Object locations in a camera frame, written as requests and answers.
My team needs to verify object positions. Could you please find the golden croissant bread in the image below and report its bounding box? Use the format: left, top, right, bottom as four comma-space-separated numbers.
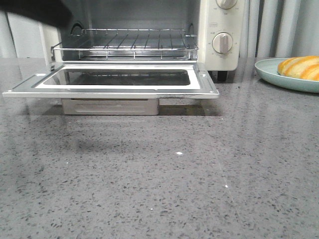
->
277, 56, 319, 81

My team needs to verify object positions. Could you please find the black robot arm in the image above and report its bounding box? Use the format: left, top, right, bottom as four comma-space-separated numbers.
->
0, 0, 73, 28

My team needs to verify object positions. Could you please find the lower cream oven knob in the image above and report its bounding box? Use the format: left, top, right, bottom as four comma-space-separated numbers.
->
212, 32, 233, 54

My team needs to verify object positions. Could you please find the cream oven knob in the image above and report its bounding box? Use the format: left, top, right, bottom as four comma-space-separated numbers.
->
216, 0, 237, 9
212, 32, 233, 54

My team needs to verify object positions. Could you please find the cream toaster oven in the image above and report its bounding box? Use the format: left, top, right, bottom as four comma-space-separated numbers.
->
40, 0, 245, 80

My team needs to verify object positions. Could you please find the open glass oven door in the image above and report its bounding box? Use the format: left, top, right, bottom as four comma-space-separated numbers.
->
3, 61, 219, 100

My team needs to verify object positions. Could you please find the upper cream oven knob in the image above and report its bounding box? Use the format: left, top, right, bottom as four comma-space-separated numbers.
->
216, 0, 237, 9

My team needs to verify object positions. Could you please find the light green plate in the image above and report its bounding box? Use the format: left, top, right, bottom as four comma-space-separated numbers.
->
255, 58, 319, 94

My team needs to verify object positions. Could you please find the grey curtain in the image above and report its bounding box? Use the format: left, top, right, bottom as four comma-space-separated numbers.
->
245, 0, 319, 59

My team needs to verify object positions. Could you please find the cream oven door handle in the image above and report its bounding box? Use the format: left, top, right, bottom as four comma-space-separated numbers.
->
61, 99, 160, 116

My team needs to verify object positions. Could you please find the chrome wire oven rack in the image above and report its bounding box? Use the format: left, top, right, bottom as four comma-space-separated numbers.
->
51, 28, 198, 61

